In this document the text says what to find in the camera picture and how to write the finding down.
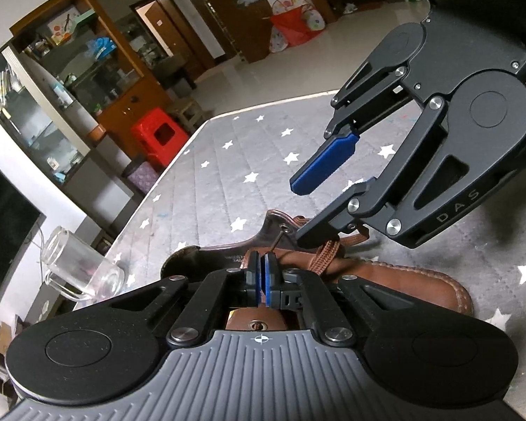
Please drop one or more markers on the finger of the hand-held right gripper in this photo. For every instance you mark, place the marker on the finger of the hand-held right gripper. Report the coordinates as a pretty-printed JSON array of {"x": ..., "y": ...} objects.
[
  {"x": 328, "y": 162},
  {"x": 324, "y": 230}
]

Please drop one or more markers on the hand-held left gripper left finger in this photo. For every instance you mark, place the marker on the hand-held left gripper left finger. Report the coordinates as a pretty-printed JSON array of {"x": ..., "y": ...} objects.
[{"x": 252, "y": 278}]

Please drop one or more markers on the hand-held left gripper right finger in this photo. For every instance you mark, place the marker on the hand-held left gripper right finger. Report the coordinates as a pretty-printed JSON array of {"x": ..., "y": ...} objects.
[{"x": 269, "y": 285}]

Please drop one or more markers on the brown shoelace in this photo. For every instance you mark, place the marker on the brown shoelace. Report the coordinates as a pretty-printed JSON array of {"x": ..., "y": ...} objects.
[{"x": 326, "y": 258}]

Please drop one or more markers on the brown leather shoe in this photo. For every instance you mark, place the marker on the brown leather shoe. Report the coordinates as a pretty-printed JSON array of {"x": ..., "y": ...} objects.
[{"x": 421, "y": 280}]

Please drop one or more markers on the grey star-print quilted mat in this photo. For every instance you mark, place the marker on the grey star-print quilted mat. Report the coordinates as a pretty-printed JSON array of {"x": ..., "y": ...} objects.
[{"x": 245, "y": 153}]

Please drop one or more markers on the red children's play tent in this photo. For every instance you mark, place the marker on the red children's play tent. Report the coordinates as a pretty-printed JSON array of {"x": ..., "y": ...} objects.
[{"x": 293, "y": 26}]

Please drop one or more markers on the purple trash bin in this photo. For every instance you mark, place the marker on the purple trash bin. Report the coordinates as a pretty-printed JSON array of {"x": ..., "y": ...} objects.
[{"x": 142, "y": 177}]

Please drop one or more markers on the small wooden stool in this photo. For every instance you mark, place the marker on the small wooden stool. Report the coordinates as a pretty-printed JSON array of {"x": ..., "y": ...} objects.
[{"x": 188, "y": 107}]

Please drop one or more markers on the wooden shelf cabinet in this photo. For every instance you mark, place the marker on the wooden shelf cabinet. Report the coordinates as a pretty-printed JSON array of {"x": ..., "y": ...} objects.
[{"x": 254, "y": 30}]

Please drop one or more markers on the clear glass mug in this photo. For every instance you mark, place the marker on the clear glass mug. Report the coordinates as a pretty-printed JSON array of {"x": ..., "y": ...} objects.
[{"x": 83, "y": 267}]

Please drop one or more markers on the red plastic stool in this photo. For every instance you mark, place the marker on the red plastic stool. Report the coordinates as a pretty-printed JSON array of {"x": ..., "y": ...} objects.
[{"x": 144, "y": 127}]

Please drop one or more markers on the brown panelled door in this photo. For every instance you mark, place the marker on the brown panelled door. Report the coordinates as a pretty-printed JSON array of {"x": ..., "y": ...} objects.
[{"x": 166, "y": 30}]

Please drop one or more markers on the wooden display cabinet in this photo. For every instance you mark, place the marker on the wooden display cabinet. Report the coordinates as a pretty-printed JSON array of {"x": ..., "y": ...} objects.
[{"x": 122, "y": 109}]

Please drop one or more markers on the orange box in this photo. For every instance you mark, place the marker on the orange box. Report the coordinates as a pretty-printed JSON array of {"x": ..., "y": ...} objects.
[{"x": 97, "y": 132}]

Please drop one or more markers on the black flat television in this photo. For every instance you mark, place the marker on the black flat television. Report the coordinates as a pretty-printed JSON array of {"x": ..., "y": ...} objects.
[{"x": 4, "y": 237}]

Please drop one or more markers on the blue plastic bag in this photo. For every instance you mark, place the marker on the blue plastic bag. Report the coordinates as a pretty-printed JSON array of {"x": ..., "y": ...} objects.
[{"x": 101, "y": 48}]

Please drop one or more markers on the glass shelf display unit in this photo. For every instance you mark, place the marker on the glass shelf display unit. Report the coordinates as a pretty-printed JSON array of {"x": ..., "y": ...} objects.
[{"x": 39, "y": 131}]

